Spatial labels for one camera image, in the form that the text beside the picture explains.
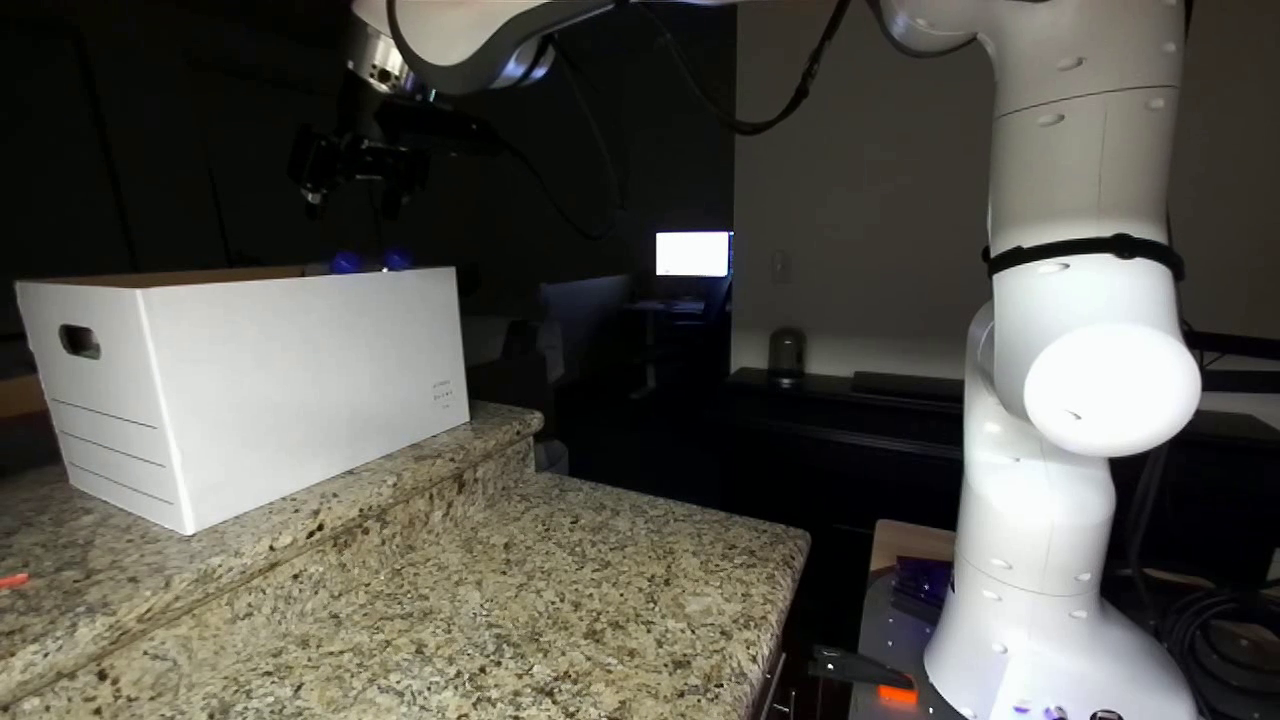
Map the small gray device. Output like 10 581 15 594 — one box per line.
766 322 807 390

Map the lit computer monitor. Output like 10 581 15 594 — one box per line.
647 223 739 287

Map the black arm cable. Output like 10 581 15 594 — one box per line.
724 0 855 139

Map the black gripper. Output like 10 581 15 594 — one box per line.
287 74 437 223

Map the orange black clamp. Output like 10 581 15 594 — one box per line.
872 680 923 716

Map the dark low desk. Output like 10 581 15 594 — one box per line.
724 362 1280 602

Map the white storage box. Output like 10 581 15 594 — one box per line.
14 258 478 541

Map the black cable bundle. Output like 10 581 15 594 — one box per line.
1133 581 1280 720

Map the gray robot base plate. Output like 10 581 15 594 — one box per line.
796 552 1205 720

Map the black arm strap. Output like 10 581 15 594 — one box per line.
980 230 1189 283

